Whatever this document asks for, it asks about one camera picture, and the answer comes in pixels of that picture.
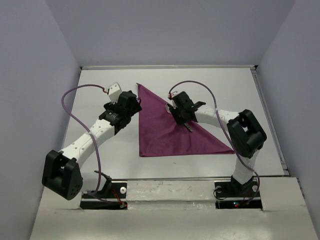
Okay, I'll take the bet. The metal spoon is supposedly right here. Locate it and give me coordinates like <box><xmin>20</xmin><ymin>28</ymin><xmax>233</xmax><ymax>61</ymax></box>
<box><xmin>165</xmin><ymin>103</ymin><xmax>193</xmax><ymax>133</ymax></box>

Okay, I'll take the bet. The purple cloth napkin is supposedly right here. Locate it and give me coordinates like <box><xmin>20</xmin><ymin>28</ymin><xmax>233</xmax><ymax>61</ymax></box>
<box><xmin>137</xmin><ymin>84</ymin><xmax>234</xmax><ymax>157</ymax></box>

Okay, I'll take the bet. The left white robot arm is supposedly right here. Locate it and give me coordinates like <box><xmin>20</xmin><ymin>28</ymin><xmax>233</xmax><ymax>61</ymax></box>
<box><xmin>42</xmin><ymin>90</ymin><xmax>142</xmax><ymax>201</ymax></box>

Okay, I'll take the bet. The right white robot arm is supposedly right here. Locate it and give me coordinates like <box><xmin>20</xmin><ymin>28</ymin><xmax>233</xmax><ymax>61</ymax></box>
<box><xmin>166</xmin><ymin>91</ymin><xmax>267</xmax><ymax>196</ymax></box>

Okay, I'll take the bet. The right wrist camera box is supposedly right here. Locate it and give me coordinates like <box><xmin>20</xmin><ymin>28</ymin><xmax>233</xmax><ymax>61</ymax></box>
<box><xmin>168</xmin><ymin>91</ymin><xmax>179</xmax><ymax>100</ymax></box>

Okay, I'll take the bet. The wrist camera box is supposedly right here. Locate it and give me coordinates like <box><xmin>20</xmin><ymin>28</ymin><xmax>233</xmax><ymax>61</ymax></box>
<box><xmin>107</xmin><ymin>82</ymin><xmax>123</xmax><ymax>104</ymax></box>
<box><xmin>168</xmin><ymin>91</ymin><xmax>179</xmax><ymax>100</ymax></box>

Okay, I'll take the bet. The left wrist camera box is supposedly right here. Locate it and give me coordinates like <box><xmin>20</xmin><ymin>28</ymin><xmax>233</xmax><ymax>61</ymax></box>
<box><xmin>107</xmin><ymin>82</ymin><xmax>123</xmax><ymax>104</ymax></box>

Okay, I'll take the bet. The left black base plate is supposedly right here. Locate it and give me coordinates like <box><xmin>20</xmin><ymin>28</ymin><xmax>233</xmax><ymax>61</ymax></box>
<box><xmin>79</xmin><ymin>175</ymin><xmax>128</xmax><ymax>210</ymax></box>

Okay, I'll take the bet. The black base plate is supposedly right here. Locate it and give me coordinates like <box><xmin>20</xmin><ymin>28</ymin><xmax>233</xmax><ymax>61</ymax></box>
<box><xmin>213</xmin><ymin>177</ymin><xmax>263</xmax><ymax>210</ymax></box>
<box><xmin>79</xmin><ymin>175</ymin><xmax>128</xmax><ymax>210</ymax></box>

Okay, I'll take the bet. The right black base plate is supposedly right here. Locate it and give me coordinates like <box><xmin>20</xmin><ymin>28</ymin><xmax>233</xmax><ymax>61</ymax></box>
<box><xmin>213</xmin><ymin>177</ymin><xmax>263</xmax><ymax>210</ymax></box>

